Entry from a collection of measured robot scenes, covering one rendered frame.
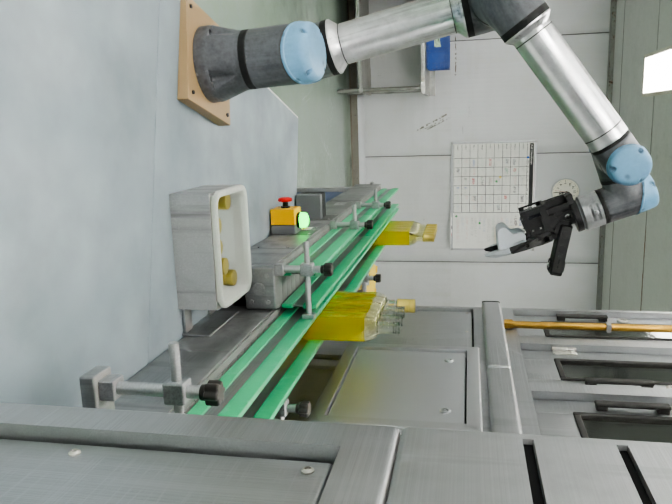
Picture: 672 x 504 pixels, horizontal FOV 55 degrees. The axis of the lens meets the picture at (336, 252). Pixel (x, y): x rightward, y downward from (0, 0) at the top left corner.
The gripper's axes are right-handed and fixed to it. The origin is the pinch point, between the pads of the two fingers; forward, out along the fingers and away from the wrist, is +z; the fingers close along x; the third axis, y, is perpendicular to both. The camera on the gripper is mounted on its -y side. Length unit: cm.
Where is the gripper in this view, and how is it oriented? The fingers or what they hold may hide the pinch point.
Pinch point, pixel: (491, 253)
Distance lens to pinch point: 147.4
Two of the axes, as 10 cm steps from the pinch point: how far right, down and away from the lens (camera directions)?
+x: -2.0, 2.2, -9.6
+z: -9.1, 3.2, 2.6
